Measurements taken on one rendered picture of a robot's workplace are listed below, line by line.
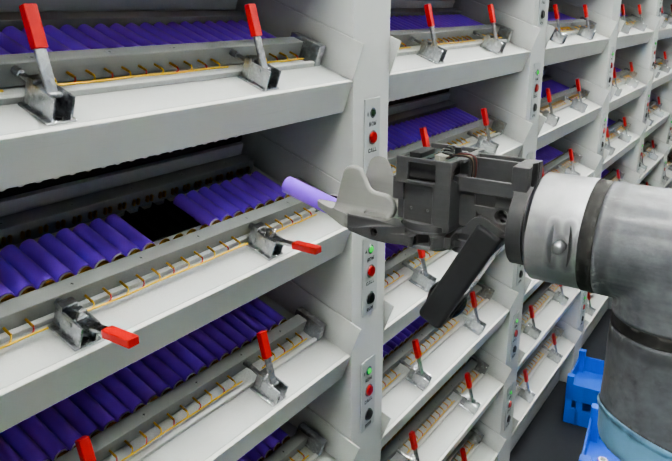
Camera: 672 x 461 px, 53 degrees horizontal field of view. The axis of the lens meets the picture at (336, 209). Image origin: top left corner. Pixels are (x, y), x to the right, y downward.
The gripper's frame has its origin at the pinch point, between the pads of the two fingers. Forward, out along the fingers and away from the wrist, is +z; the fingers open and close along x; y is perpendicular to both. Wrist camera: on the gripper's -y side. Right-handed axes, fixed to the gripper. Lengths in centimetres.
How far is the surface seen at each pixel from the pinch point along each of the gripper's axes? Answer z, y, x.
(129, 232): 21.6, -4.3, 8.3
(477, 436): 17, -86, -89
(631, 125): 16, -26, -231
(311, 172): 18.5, -3.1, -21.2
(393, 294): 16, -28, -41
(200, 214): 21.0, -4.7, -1.8
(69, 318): 13.4, -6.8, 22.0
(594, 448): -15, -65, -70
